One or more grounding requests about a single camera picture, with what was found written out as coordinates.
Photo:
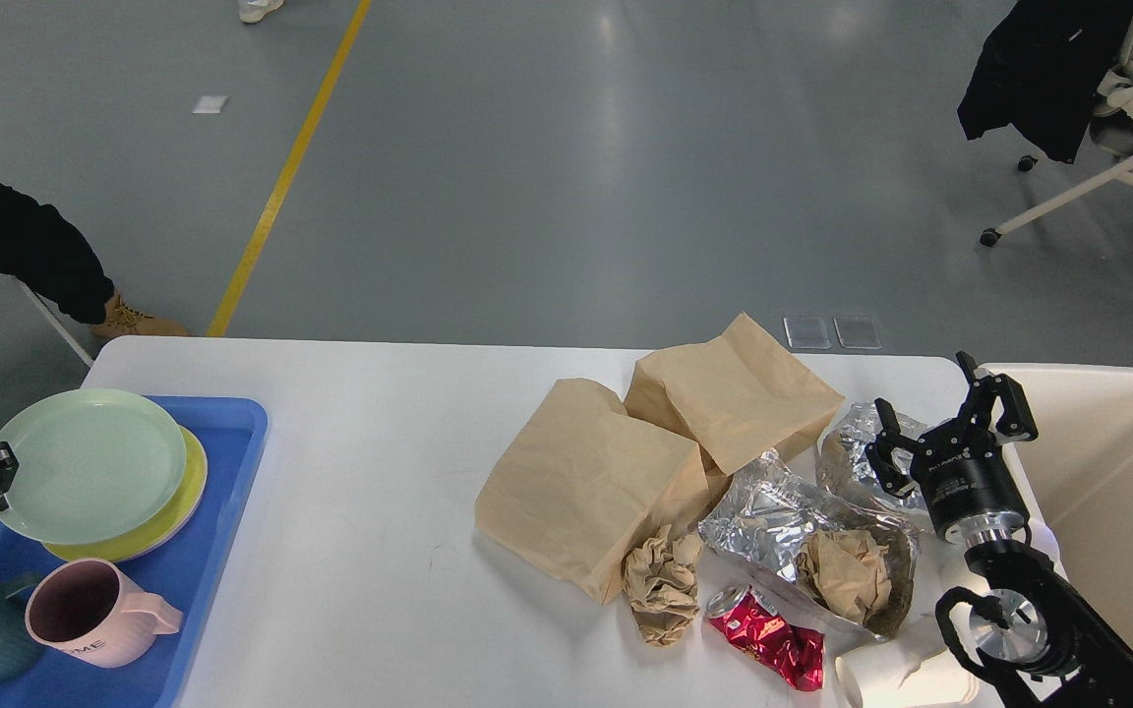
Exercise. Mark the large brown paper bag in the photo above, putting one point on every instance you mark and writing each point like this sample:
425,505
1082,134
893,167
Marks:
583,483

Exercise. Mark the black jacket on chair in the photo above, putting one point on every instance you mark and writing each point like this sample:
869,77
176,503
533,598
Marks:
1039,72

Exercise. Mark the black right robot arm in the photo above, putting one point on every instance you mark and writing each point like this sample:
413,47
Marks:
1031,635

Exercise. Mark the person in black left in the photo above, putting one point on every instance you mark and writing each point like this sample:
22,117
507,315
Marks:
52,257

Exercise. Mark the clear floor plate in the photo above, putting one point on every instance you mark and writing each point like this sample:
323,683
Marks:
808,333
860,333

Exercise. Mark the white shoe top edge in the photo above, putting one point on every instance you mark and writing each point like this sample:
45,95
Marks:
251,12

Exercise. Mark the tan boot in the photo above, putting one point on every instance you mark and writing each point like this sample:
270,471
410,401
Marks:
122,320

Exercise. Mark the white floor tag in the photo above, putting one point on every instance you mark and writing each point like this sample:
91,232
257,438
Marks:
210,104

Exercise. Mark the silver foil bag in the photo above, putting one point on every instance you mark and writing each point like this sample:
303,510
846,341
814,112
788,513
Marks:
769,512

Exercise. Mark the rear brown paper bag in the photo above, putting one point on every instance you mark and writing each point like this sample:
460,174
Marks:
737,395

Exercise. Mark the crumpled brown paper ball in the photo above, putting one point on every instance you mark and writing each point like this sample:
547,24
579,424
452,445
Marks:
661,586

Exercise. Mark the left clear floor plate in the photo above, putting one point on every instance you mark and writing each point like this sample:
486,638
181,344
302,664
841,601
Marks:
808,333

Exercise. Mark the crumpled paper in foil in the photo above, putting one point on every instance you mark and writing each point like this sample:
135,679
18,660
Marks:
845,571

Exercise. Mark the mint green plate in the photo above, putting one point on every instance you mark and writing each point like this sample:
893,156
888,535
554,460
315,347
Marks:
93,463

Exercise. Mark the blue plastic tray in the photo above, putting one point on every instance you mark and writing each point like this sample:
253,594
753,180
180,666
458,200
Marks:
186,571

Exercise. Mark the rear silver foil wrapper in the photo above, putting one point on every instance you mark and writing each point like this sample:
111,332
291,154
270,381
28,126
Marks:
843,469

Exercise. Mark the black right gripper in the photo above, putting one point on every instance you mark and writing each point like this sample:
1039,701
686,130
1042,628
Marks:
971,497

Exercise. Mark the beige plastic bin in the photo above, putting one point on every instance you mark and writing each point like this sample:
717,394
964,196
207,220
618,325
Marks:
1080,469

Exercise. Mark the crushed red can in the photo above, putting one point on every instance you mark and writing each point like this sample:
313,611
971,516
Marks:
748,620

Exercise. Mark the yellow plate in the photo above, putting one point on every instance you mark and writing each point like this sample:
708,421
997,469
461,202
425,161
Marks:
159,529

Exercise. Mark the white paper cup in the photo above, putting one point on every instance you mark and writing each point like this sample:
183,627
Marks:
915,669

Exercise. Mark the pink mug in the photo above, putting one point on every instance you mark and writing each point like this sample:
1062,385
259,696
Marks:
90,610

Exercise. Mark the right clear floor plate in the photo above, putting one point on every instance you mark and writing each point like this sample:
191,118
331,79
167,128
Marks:
860,333

